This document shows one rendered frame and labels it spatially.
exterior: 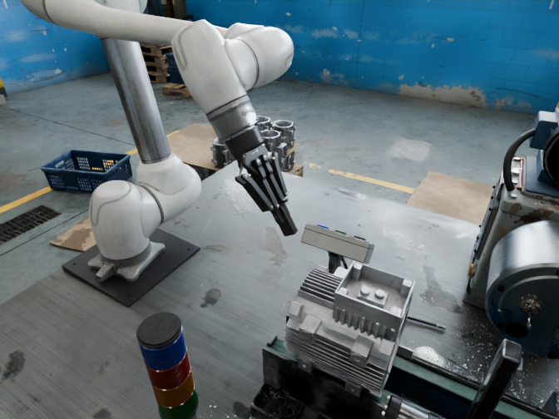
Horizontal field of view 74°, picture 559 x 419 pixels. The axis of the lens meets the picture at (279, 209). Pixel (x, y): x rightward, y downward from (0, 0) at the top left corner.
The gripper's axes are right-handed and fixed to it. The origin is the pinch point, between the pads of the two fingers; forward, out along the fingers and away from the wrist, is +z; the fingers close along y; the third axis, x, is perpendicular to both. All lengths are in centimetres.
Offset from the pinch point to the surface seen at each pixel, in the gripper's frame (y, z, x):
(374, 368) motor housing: -14.5, 25.1, -16.2
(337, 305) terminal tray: -10.8, 14.2, -11.8
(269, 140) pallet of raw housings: 172, 3, 130
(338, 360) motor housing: -15.0, 23.4, -9.6
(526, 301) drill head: 13, 34, -36
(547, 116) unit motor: 58, 11, -45
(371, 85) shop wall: 543, 24, 187
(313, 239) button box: 11.6, 11.6, 4.7
